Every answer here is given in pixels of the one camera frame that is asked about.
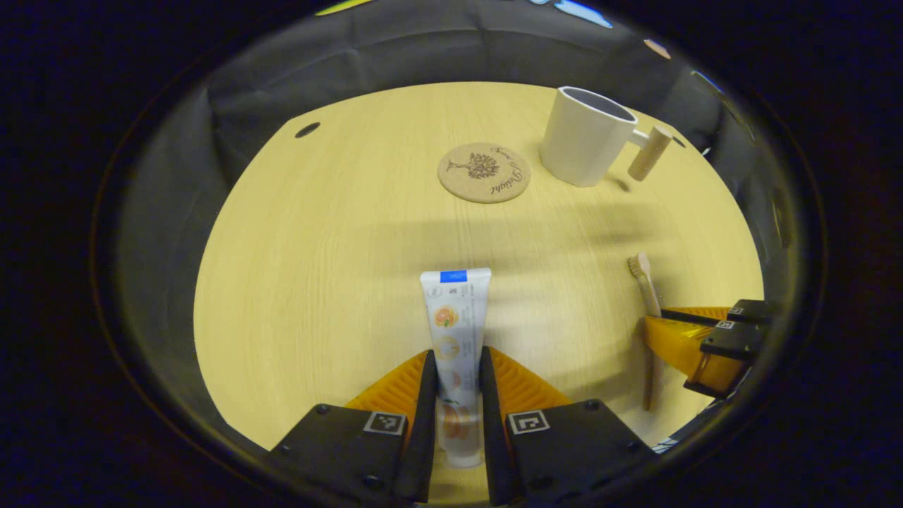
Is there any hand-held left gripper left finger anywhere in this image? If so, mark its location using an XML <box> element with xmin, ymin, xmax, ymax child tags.
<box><xmin>268</xmin><ymin>348</ymin><xmax>440</xmax><ymax>505</ymax></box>

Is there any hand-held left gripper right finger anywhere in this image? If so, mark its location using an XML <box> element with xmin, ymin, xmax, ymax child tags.
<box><xmin>478</xmin><ymin>346</ymin><xmax>660</xmax><ymax>507</ymax></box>

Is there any white toothpaste tube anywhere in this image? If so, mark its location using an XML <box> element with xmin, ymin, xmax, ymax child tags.
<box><xmin>420</xmin><ymin>268</ymin><xmax>492</xmax><ymax>468</ymax></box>

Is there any wooden toothbrush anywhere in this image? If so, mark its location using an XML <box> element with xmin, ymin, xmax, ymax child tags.
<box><xmin>628</xmin><ymin>253</ymin><xmax>665</xmax><ymax>412</ymax></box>

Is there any white cup with wooden handle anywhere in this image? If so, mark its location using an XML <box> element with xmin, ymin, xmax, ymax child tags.
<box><xmin>540</xmin><ymin>86</ymin><xmax>674</xmax><ymax>188</ymax></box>

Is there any round cork coaster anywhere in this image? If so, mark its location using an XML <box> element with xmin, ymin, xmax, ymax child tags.
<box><xmin>437</xmin><ymin>143</ymin><xmax>531</xmax><ymax>205</ymax></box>

